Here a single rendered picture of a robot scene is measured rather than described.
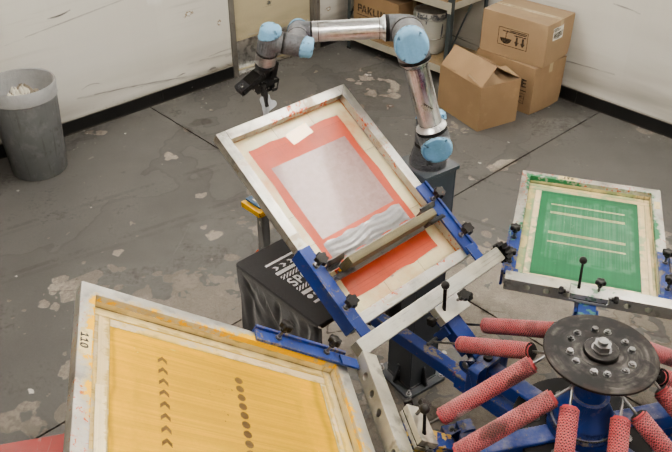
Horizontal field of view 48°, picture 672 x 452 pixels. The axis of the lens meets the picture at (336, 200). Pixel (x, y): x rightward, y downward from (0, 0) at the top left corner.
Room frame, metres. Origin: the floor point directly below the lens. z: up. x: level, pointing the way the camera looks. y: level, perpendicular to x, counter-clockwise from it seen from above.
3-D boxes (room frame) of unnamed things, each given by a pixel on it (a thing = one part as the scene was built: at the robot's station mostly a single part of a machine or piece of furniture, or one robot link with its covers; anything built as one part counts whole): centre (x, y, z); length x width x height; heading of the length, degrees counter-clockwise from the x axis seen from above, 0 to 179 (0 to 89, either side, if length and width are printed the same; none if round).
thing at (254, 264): (2.28, 0.06, 0.95); 0.48 x 0.44 x 0.01; 43
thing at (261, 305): (2.13, 0.21, 0.74); 0.46 x 0.04 x 0.42; 43
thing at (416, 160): (2.65, -0.37, 1.25); 0.15 x 0.15 x 0.10
